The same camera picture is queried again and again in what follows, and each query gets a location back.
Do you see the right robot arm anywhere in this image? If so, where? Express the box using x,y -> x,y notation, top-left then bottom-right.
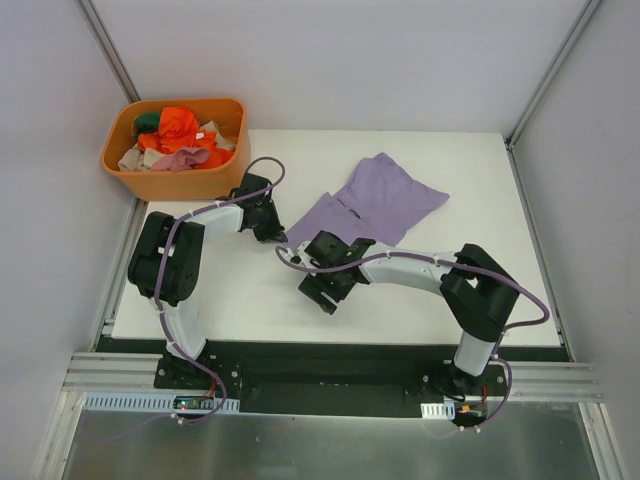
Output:
291,231 -> 519,400

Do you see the green t shirt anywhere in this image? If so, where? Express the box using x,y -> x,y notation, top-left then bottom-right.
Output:
133,112 -> 161,135

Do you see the left aluminium frame post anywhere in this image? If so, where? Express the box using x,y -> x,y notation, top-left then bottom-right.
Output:
76,0 -> 141,104

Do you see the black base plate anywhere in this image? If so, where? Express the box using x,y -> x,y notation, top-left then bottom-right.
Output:
154,341 -> 506,418

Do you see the right white cable duct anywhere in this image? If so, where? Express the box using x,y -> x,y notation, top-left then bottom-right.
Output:
420,402 -> 456,421

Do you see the orange t shirt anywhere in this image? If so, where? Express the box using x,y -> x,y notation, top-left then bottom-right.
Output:
135,106 -> 206,151

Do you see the purple t shirt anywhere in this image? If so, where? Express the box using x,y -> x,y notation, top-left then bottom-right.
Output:
286,153 -> 450,248

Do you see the beige t shirt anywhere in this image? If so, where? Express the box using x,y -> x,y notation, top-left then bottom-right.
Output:
118,121 -> 236,172

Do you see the orange plastic bin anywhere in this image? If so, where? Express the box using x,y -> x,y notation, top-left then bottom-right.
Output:
101,97 -> 251,202

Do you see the white cable duct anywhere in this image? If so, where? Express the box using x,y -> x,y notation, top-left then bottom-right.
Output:
84,392 -> 240,415
420,402 -> 456,421

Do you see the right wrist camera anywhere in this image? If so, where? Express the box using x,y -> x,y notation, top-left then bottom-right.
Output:
290,241 -> 317,269

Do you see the left white cable duct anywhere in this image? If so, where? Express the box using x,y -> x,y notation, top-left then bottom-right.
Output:
84,392 -> 240,415

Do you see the pink t shirt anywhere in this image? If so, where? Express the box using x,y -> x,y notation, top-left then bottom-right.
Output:
151,147 -> 210,172

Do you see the aluminium frame post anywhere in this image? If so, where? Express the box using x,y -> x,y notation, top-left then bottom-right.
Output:
504,0 -> 604,151
76,0 -> 141,104

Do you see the right aluminium frame post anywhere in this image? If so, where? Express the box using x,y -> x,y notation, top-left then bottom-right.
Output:
504,0 -> 604,151

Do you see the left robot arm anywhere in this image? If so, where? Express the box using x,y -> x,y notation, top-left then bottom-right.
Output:
127,173 -> 287,389

